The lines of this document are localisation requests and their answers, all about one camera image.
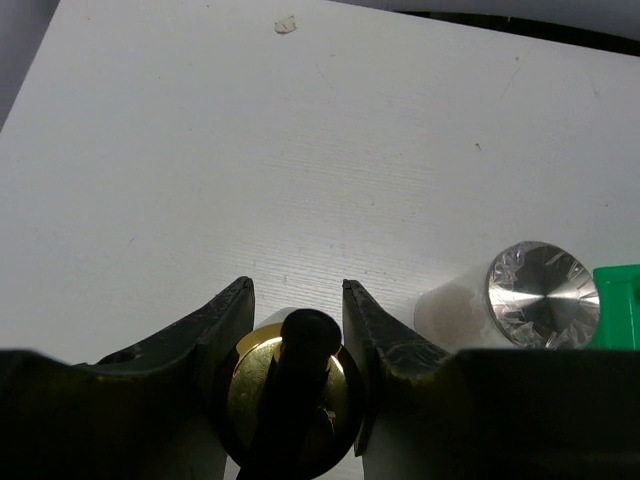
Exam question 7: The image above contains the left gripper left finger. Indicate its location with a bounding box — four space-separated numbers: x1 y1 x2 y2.
1 276 255 479

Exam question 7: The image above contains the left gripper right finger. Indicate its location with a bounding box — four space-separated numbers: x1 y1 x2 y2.
343 280 639 479

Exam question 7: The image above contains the clear oil bottle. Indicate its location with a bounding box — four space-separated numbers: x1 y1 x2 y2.
212 308 366 479

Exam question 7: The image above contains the silver lid spice jar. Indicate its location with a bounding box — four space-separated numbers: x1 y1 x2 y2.
414 241 600 353

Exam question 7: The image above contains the green divided bin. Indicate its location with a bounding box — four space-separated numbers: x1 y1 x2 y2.
589 264 639 351

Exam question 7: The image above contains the small tape scrap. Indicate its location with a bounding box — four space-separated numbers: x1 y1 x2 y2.
274 15 297 35

